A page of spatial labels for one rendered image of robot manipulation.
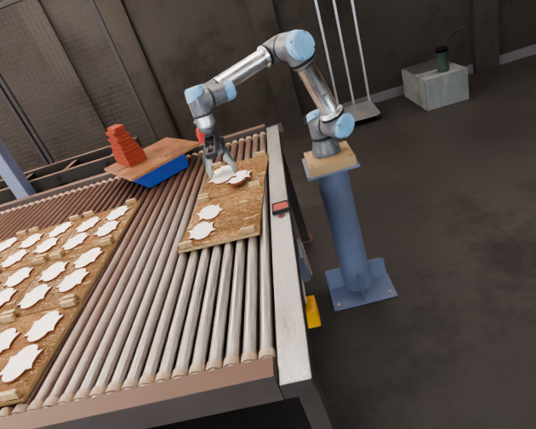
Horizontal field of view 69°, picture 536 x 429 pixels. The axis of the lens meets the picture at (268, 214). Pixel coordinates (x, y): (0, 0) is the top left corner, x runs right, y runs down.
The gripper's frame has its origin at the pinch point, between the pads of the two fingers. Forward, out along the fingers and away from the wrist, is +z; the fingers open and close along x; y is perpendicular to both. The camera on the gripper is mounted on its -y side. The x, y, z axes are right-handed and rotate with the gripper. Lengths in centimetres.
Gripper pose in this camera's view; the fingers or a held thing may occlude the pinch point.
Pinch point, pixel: (223, 174)
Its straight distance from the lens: 160.6
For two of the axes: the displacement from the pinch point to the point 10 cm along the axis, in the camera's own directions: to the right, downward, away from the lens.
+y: 0.6, -4.5, 8.9
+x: -9.6, 2.3, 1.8
